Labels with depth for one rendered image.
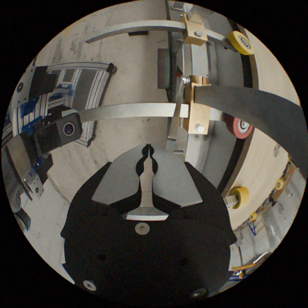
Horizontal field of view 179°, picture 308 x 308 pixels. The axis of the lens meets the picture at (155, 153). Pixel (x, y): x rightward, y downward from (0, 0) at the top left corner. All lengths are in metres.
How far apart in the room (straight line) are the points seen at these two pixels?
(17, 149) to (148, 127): 1.11
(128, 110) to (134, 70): 0.92
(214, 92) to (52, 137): 0.26
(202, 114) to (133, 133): 1.00
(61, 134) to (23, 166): 0.10
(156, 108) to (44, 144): 0.23
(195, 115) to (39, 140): 0.31
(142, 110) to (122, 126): 0.96
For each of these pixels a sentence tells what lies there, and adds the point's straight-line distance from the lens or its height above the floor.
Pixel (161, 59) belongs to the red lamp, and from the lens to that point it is 0.42.
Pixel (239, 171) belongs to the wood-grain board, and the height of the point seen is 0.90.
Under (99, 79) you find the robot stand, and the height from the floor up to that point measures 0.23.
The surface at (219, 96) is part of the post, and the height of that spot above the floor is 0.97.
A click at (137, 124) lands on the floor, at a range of 1.15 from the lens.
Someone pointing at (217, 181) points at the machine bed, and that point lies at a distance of 0.56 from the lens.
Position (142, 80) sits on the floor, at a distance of 1.11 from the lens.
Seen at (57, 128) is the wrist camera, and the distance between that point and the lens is 0.20.
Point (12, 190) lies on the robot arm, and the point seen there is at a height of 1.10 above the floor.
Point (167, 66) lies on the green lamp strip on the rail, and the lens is 0.41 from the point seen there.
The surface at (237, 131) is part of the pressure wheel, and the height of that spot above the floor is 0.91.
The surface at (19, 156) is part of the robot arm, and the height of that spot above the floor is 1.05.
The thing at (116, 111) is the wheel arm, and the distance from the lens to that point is 0.25.
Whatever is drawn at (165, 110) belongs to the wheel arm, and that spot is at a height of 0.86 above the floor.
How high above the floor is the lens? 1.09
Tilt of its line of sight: 59 degrees down
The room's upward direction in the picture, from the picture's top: 178 degrees clockwise
